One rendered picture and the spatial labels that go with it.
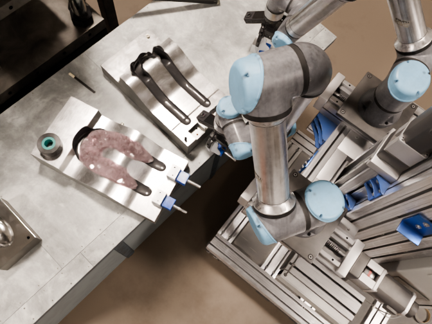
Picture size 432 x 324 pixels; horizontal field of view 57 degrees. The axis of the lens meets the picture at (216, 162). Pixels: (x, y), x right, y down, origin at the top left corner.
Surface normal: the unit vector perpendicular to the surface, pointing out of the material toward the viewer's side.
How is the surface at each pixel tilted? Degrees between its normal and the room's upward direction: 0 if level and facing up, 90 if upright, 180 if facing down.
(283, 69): 16
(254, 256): 0
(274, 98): 53
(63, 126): 0
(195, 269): 0
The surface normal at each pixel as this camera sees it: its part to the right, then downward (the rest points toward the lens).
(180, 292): 0.08, -0.31
